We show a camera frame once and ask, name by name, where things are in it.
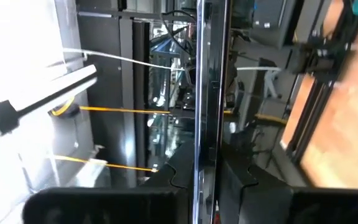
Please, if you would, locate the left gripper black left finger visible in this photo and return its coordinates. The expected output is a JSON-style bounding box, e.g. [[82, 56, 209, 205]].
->
[[22, 141, 195, 224]]

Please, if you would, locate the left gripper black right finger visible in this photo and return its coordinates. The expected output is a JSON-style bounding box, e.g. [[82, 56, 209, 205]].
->
[[218, 144, 358, 224]]

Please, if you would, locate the black CD jewel case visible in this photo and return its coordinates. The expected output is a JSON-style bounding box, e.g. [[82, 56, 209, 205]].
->
[[192, 0, 232, 224]]

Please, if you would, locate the white rod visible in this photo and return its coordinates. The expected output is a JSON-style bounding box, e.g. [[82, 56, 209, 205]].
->
[[62, 47, 282, 73]]

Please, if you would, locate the yellow hanging cable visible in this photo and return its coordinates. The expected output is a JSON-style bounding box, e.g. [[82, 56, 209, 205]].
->
[[53, 154, 158, 173], [48, 96, 288, 126]]

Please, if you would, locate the black aluminium table frame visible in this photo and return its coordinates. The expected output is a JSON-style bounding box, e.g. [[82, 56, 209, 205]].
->
[[286, 73, 343, 166]]

